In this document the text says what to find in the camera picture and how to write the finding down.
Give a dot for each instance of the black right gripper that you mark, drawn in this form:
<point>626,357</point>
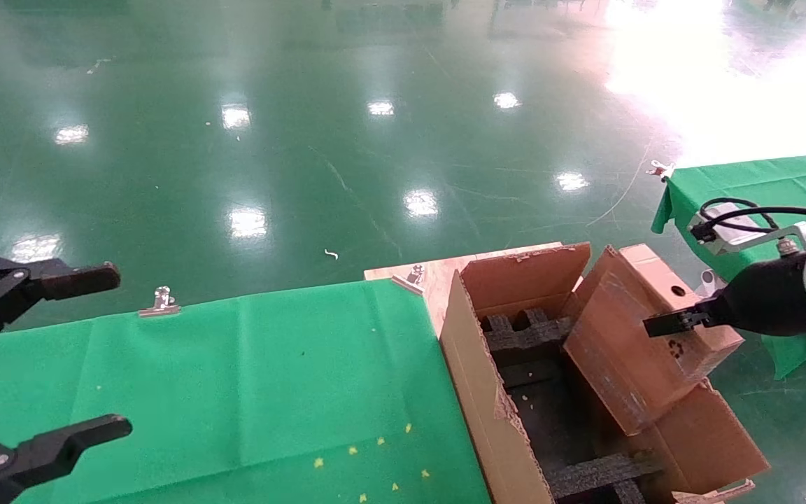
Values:
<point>767,301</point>

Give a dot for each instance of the small brown cardboard box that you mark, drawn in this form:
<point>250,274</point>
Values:
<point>627,350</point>

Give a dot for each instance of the black foam carton insert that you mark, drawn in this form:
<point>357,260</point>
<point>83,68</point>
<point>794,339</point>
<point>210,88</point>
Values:
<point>522,339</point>

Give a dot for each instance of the large open cardboard carton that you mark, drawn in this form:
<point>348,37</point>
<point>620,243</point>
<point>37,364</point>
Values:
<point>473,364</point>

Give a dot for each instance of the silver metal binder clip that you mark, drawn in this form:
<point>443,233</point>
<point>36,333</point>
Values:
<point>658,169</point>
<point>159,304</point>
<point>410,280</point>

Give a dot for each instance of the green tablecloth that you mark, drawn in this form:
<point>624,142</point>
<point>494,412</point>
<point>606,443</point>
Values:
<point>725,182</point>
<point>235,385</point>

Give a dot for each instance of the silver camera bracket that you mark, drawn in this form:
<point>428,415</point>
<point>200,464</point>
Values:
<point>732,238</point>

